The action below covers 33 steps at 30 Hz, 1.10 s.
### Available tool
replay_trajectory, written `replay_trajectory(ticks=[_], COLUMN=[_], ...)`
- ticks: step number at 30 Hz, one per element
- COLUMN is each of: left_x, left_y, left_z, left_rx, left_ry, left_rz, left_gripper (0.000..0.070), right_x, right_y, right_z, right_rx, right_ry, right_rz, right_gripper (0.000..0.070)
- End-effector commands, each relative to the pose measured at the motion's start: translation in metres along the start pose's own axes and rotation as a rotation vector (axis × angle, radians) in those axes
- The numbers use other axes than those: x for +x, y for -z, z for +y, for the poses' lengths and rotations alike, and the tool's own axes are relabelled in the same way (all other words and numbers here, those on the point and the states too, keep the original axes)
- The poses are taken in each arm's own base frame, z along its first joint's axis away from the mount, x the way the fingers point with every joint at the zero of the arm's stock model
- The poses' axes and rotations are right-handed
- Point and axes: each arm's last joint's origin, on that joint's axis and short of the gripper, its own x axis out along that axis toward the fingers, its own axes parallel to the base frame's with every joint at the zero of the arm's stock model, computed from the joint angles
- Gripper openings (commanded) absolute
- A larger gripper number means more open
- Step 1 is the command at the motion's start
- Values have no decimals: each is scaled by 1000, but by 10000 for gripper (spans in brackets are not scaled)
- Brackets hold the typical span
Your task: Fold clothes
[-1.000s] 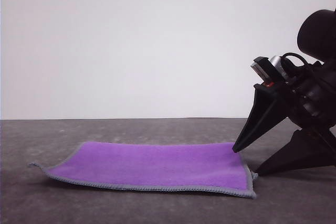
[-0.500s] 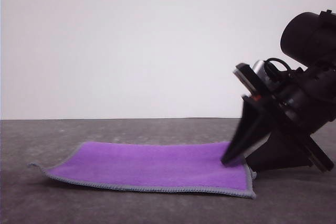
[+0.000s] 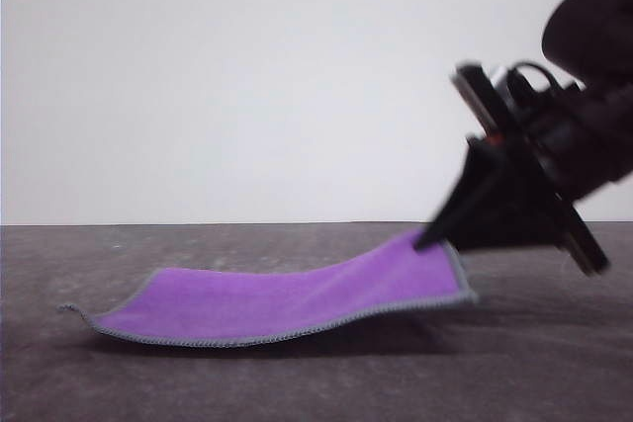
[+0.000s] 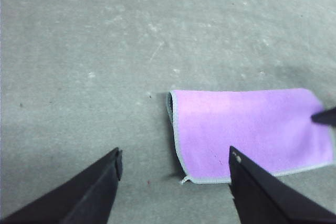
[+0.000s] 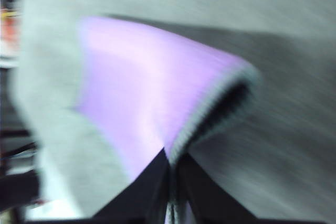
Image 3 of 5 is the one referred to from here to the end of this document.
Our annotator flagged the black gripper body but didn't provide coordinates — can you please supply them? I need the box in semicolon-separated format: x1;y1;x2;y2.
451;62;625;278

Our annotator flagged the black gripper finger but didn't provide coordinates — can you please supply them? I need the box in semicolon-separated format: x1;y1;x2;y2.
451;154;566;253
413;136;503;252

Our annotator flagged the purple towel with grey hem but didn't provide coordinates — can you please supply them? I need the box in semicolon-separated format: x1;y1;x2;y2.
56;228;480;350

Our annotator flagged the grey table cloth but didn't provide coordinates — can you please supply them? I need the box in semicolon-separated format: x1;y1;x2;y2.
0;222;633;422

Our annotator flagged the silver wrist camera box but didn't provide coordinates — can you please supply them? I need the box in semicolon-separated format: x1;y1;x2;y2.
489;63;525;97

